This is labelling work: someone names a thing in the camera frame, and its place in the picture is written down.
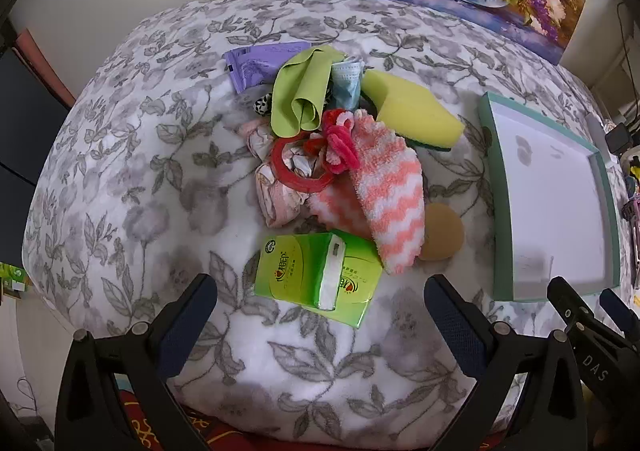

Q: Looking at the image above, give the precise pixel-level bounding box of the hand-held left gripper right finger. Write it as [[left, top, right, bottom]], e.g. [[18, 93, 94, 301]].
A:
[[424, 273, 588, 451]]

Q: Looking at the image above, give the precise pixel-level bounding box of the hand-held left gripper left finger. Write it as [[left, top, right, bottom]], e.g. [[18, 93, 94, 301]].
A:
[[54, 273, 218, 451]]

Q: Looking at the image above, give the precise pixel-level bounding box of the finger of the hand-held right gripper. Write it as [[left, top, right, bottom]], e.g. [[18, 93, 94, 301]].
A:
[[600, 288, 640, 332], [546, 276, 601, 332]]

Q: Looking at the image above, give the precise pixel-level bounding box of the round brown puff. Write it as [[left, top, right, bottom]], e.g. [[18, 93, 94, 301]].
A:
[[419, 203, 466, 262]]

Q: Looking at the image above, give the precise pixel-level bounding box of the teal box lid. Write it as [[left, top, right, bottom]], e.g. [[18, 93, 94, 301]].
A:
[[477, 92, 622, 303]]

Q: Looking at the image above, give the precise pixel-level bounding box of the green tissue pack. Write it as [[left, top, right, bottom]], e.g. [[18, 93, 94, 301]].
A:
[[253, 230, 384, 329]]

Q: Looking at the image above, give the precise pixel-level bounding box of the pink white striped sock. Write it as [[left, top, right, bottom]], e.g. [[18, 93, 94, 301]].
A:
[[350, 110, 426, 276]]

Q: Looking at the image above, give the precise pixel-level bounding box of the pink floral cloth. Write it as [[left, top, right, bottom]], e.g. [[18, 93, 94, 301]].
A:
[[237, 120, 331, 228]]

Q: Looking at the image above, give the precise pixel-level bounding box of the orange white checked cloth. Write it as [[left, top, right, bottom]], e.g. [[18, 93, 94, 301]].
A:
[[306, 183, 373, 238]]

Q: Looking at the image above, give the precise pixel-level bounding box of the red tape ring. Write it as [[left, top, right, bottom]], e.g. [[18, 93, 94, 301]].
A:
[[270, 136, 337, 192]]

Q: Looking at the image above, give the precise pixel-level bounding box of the red pink pipe cleaner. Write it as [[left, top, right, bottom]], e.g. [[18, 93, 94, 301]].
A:
[[302, 108, 361, 175]]

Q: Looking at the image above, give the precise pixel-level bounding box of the yellow sponge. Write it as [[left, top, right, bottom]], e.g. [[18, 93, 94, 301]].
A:
[[361, 70, 466, 152]]

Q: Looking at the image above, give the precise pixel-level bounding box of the green cloth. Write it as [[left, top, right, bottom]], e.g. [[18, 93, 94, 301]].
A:
[[270, 46, 347, 138]]

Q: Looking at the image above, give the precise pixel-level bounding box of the blue face mask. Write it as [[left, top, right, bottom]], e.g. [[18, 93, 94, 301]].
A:
[[330, 55, 365, 112]]

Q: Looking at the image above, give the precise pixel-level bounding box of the purple packet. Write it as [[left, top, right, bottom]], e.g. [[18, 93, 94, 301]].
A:
[[223, 42, 312, 94]]

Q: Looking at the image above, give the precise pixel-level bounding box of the grey floral blanket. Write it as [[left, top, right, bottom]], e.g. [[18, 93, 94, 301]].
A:
[[20, 0, 640, 447]]

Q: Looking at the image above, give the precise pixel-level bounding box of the black charger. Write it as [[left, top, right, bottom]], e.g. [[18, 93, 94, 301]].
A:
[[605, 123, 636, 154]]

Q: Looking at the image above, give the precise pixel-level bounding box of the green box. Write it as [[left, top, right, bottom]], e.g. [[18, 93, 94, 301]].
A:
[[0, 262, 32, 293]]

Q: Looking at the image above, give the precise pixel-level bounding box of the dark furniture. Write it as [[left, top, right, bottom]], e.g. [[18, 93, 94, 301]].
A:
[[0, 48, 68, 267]]

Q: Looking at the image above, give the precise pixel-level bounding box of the reddish brown board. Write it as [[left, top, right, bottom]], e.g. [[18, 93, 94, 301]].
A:
[[15, 28, 76, 109]]

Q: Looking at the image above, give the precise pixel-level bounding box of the black cable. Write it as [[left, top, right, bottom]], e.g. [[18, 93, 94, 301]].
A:
[[616, 1, 640, 86]]

